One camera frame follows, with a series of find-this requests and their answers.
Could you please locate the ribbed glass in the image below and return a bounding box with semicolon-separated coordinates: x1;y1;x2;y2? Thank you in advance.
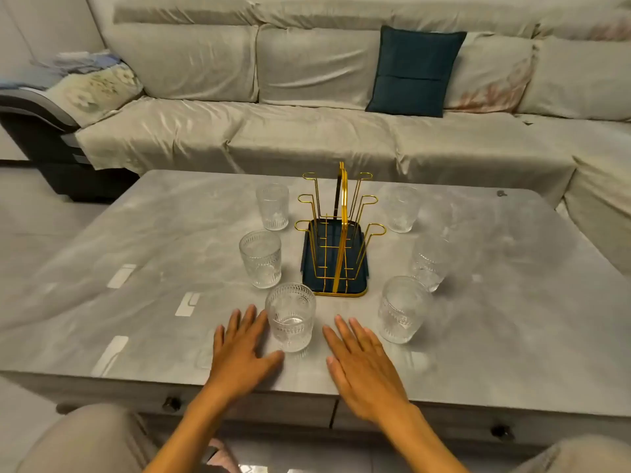
377;276;434;346
239;230;283;290
409;233;452;293
264;282;317;354
382;184;423;234
255;183;291;232

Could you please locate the pale floral cushion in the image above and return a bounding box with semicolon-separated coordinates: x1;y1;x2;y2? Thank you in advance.
44;62;144;129

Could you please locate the person's left hand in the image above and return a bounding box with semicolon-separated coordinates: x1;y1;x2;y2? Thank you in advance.
212;304;286;403

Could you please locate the grey covered sofa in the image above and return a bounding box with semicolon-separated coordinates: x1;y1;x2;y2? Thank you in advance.
74;0;631;277

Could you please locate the pink floral sofa back cushion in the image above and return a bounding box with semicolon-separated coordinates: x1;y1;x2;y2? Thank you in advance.
443;33;537;114

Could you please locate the person's right hand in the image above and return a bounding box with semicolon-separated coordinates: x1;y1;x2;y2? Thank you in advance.
321;313;411;425

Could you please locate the person's right leg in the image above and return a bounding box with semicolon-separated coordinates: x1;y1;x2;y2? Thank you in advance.
512;434;631;473

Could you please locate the grey sofa back cushion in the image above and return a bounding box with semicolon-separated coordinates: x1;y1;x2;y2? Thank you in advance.
516;36;631;122
256;24;383;110
104;22;260;103

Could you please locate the pile of blue clothes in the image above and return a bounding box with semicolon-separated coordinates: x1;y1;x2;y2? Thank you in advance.
0;49;122;90

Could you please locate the grey marble table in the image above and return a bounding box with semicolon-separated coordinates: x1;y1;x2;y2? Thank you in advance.
0;169;631;447

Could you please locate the gold wire cup rack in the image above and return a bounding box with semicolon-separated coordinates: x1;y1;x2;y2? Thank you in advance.
294;161;387;298

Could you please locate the dark teal cushion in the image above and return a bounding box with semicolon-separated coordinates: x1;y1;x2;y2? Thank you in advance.
365;25;468;118

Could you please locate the person's left leg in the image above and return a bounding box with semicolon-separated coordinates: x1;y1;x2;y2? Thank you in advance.
14;403;158;473

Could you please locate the pink slipper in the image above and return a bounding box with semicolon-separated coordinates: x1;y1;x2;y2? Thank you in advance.
204;438;243;473

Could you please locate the person's left forearm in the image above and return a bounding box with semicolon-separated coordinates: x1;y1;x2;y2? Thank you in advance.
143;386;239;473

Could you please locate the person's leg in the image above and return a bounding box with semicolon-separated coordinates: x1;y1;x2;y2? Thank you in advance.
14;403;158;473
512;434;631;473

